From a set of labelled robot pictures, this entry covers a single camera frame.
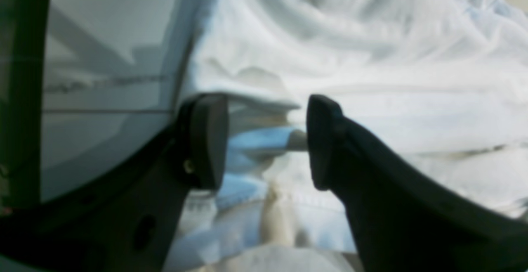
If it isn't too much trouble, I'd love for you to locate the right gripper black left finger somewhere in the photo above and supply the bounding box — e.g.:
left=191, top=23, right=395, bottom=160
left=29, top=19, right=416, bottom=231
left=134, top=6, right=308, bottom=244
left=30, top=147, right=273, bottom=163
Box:
left=1, top=94, right=229, bottom=272

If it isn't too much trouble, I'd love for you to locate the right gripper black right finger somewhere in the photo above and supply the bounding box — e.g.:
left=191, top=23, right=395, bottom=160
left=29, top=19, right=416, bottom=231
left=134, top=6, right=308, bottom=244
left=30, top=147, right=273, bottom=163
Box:
left=306, top=95, right=528, bottom=272

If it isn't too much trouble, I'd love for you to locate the white t-shirt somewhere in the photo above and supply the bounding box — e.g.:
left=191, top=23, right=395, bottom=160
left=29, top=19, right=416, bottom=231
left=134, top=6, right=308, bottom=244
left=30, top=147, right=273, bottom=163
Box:
left=163, top=0, right=527, bottom=272

